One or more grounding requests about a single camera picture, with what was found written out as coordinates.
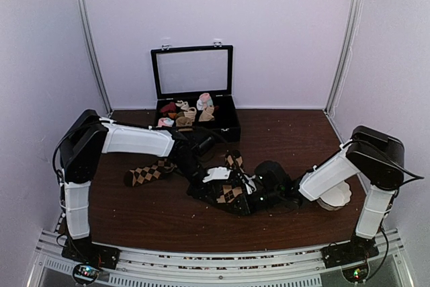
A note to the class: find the black box with glass lid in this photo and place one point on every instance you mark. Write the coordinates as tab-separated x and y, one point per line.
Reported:
185	73

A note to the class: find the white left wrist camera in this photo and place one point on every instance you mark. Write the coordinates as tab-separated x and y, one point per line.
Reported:
217	173

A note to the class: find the dark red rolled sock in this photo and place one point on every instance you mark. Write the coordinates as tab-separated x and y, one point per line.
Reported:
169	108

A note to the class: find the cream rolled sock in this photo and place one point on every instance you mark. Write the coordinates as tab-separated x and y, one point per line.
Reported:
188	111

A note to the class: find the aluminium front rail frame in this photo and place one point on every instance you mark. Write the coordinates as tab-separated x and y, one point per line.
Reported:
289	267

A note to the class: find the pink teal white rolled sock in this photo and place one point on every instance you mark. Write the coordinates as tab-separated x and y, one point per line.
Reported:
204	101

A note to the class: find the aluminium right corner post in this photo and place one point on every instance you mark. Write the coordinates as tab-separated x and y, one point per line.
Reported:
346	48

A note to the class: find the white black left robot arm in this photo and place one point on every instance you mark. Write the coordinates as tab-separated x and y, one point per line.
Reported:
80	150

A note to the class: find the aluminium left corner post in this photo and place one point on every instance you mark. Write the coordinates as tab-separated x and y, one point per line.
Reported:
91	52

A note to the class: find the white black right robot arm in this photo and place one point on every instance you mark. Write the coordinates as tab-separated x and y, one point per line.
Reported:
377	156

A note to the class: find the white scalloped bowl right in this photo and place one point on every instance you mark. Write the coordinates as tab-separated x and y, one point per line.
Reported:
336	197

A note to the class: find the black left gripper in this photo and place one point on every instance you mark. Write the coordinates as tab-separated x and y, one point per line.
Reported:
198	192

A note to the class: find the tan rolled sock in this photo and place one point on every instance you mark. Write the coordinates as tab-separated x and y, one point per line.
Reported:
184	123

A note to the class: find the beige rolled sock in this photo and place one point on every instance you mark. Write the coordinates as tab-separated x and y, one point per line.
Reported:
207	114

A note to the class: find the brown tan argyle sock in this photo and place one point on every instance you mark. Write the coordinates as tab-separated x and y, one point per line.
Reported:
232	194
148	174

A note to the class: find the aluminium corner post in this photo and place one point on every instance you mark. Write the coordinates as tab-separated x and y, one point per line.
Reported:
91	52
346	48

